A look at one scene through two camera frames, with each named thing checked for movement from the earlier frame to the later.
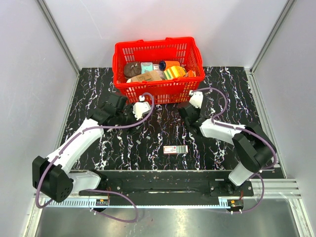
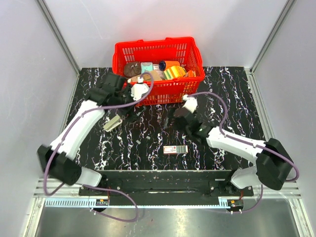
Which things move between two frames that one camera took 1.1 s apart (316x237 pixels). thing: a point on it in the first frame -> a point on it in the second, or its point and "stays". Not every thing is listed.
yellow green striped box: [174, 72] stays
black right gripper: [197, 109] -> [168, 120]
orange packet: [190, 73] stays
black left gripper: [130, 109] -> [133, 115]
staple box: [175, 149] stays
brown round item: [132, 69] stays
